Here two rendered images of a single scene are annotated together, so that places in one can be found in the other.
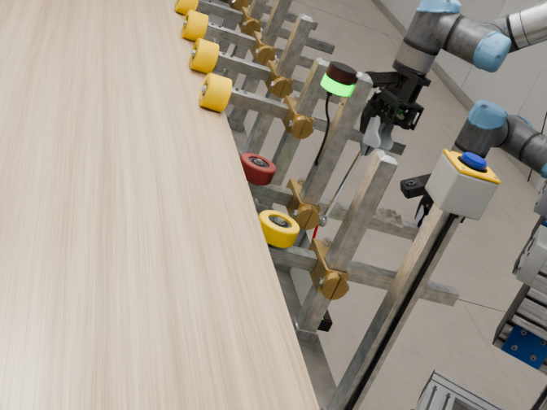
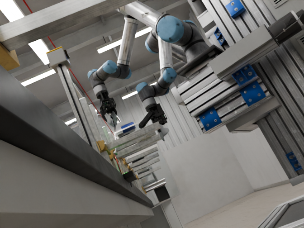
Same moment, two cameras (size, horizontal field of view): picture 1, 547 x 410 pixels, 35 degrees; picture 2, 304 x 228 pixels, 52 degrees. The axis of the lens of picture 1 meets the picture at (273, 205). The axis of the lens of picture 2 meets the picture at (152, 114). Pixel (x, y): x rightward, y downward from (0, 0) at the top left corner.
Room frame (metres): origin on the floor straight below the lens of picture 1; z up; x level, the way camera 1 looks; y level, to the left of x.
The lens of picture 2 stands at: (0.22, -0.79, 0.45)
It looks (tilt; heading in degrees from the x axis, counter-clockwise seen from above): 18 degrees up; 16
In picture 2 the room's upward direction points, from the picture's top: 25 degrees counter-clockwise
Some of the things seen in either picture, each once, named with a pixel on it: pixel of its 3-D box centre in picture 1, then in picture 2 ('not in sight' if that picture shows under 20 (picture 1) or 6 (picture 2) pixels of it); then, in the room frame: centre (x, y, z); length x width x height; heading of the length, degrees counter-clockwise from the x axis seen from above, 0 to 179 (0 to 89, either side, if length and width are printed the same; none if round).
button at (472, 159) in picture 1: (473, 163); not in sight; (1.23, -0.24, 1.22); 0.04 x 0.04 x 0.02
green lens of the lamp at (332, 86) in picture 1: (336, 84); not in sight; (1.69, -0.02, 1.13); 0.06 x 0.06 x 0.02
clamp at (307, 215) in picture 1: (300, 204); (110, 157); (1.72, -0.05, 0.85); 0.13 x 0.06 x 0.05; 21
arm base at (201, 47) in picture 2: not in sight; (198, 54); (1.70, -0.73, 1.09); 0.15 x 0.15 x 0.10
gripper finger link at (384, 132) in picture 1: (382, 141); (115, 117); (1.75, -0.16, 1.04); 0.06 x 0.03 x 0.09; 41
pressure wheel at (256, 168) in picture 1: (250, 183); not in sight; (1.70, 0.06, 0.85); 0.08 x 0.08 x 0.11
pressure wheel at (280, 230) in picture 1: (269, 244); not in sight; (1.47, -0.02, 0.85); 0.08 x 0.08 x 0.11
